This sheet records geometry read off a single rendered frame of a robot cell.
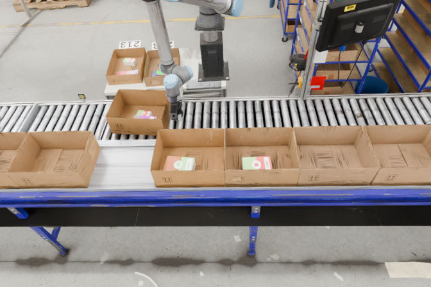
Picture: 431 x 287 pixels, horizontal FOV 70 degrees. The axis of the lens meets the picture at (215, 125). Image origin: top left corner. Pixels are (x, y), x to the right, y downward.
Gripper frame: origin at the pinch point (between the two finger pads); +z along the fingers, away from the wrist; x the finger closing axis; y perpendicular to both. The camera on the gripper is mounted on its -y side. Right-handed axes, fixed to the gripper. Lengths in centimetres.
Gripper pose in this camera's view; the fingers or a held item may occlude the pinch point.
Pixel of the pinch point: (178, 121)
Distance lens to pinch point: 219.5
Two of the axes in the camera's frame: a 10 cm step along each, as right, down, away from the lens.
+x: -10.0, 0.2, 0.5
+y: 0.2, -7.4, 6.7
